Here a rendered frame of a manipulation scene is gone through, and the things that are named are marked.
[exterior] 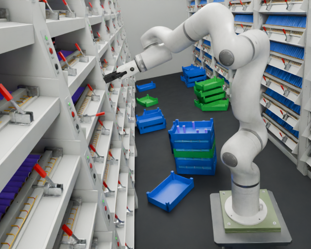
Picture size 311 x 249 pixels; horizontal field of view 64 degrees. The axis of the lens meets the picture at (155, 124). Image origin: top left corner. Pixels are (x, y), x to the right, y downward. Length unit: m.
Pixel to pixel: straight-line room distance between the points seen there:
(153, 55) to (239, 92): 0.44
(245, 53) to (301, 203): 1.23
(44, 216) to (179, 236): 1.14
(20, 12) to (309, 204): 1.75
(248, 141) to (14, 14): 0.84
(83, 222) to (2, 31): 0.56
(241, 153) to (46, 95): 0.69
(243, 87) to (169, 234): 1.06
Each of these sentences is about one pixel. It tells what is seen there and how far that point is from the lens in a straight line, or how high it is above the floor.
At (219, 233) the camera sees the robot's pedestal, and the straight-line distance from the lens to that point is 1.27.
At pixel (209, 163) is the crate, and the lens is 1.98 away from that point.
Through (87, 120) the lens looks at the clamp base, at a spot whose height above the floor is 0.90.
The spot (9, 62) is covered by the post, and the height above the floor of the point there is 1.19.
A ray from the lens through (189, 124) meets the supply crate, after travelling 2.05.
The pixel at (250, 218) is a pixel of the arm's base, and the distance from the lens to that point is 1.28.
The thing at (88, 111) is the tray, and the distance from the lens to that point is 1.14.
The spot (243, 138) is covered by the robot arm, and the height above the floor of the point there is 0.74.
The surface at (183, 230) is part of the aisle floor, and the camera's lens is 1.67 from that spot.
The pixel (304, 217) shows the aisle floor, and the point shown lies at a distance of 1.78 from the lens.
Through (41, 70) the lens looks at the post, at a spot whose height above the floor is 1.15.
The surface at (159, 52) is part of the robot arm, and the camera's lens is 1.18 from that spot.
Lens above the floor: 1.24
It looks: 25 degrees down
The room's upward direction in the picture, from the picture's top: 11 degrees counter-clockwise
